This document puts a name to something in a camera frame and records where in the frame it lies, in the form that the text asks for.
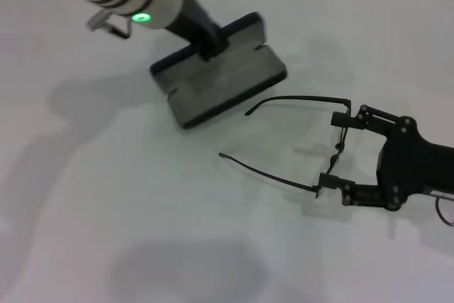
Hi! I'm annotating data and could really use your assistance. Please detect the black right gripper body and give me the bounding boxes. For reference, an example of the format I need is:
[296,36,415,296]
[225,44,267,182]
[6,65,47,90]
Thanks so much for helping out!
[375,116,454,211]

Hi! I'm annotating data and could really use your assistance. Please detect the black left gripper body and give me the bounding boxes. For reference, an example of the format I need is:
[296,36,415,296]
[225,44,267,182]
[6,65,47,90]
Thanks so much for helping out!
[165,0,223,44]

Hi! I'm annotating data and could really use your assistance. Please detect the black glasses case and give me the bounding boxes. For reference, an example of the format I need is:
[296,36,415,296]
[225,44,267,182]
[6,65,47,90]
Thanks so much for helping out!
[148,11,287,130]

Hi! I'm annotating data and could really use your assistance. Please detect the black thin-frame glasses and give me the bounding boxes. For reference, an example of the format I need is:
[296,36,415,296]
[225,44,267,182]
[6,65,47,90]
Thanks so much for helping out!
[218,95,353,199]

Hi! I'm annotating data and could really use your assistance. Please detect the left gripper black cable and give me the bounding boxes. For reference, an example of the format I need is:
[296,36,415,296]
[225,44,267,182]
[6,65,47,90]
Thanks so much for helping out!
[86,10,133,40]

